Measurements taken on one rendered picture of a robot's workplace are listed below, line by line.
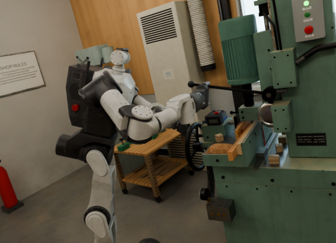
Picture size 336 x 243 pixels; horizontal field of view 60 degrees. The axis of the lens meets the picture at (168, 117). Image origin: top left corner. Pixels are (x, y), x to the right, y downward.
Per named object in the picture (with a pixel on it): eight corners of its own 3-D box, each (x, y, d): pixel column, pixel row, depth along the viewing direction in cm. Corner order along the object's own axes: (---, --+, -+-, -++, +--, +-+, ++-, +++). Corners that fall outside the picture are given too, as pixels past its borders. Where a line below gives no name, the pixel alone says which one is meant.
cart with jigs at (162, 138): (159, 168, 357) (147, 118, 342) (197, 173, 320) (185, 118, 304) (119, 195, 310) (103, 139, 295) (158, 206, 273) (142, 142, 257)
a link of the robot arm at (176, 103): (192, 92, 123) (174, 101, 113) (196, 113, 125) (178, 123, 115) (180, 93, 127) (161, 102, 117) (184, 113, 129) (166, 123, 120)
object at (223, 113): (211, 118, 168) (209, 109, 167) (229, 117, 162) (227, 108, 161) (202, 126, 158) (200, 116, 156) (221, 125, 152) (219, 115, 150)
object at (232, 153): (262, 115, 173) (261, 108, 172) (266, 115, 172) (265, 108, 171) (228, 160, 123) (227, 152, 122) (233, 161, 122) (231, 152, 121)
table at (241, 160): (226, 124, 191) (225, 115, 190) (275, 121, 175) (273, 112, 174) (185, 165, 142) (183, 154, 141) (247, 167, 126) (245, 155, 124)
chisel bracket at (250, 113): (244, 119, 156) (241, 104, 154) (271, 118, 148) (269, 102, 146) (240, 124, 150) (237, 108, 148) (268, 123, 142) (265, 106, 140)
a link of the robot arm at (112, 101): (128, 120, 96) (102, 86, 110) (122, 149, 103) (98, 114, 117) (157, 115, 103) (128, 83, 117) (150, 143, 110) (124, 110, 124)
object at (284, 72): (277, 84, 127) (272, 50, 124) (299, 82, 123) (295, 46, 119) (273, 89, 121) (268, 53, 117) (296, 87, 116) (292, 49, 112)
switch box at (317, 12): (297, 41, 118) (293, 0, 114) (325, 36, 113) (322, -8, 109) (295, 42, 113) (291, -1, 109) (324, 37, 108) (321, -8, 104)
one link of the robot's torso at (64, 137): (52, 159, 147) (57, 126, 142) (62, 150, 159) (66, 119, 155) (107, 171, 148) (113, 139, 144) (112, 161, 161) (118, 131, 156)
